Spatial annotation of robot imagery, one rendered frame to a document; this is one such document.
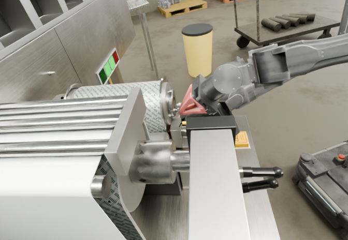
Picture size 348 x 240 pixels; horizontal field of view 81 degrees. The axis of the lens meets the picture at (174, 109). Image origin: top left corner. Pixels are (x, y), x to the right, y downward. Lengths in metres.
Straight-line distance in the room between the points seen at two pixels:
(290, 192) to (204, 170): 1.73
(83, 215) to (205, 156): 0.14
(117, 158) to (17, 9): 0.57
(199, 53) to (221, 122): 2.65
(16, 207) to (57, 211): 0.04
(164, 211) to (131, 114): 0.58
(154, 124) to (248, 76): 0.26
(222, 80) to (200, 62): 2.52
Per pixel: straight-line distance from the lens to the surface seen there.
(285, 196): 1.87
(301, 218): 1.83
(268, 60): 0.46
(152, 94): 0.51
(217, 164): 0.18
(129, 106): 0.22
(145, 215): 0.77
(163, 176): 0.29
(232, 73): 0.40
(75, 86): 0.64
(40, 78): 0.66
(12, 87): 0.60
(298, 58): 0.45
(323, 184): 1.72
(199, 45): 2.80
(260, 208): 0.77
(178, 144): 0.58
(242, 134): 0.91
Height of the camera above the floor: 1.59
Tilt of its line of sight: 39 degrees down
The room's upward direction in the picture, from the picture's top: 10 degrees counter-clockwise
